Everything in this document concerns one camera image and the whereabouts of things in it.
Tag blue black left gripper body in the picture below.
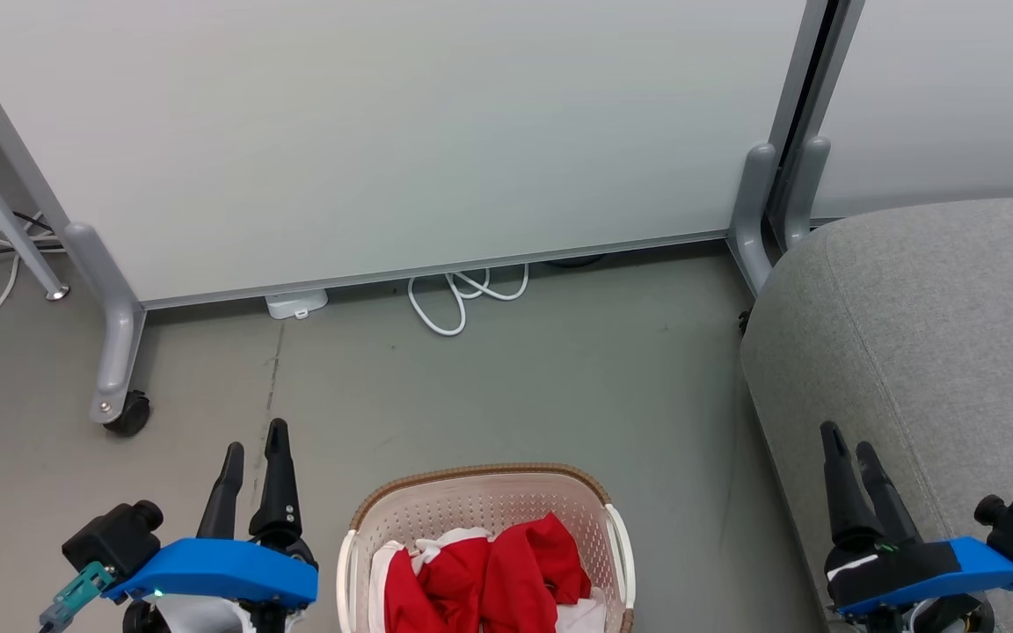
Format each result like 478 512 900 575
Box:
105 536 320 633

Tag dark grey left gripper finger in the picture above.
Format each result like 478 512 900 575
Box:
248 418 305 542
196 442 245 541

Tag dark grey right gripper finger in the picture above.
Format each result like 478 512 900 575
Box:
856 441 922 544
820 422 884 551

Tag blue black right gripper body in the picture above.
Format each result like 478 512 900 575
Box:
826 535 1013 633

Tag red and white clothes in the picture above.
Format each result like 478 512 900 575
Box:
382 513 593 633

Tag grey fabric sofa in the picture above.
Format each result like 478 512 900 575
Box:
740 194 1013 633

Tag black caster wheel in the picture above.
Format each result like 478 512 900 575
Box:
104 390 152 438

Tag white power adapter box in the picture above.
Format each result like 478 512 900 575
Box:
264 288 330 322

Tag cream perforated laundry basket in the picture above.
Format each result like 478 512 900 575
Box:
337 463 637 633

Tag grey partition foot with caster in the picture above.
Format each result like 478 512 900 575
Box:
62 222 148 425

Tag large white partition panel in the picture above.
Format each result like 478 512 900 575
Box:
0 0 829 310

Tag narrow white partition panel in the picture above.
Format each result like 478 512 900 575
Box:
810 0 1013 221

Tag teal left camera connector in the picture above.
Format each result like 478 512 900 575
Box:
39 563 117 633

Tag coiled white cable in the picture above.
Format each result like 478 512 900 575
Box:
406 263 531 338

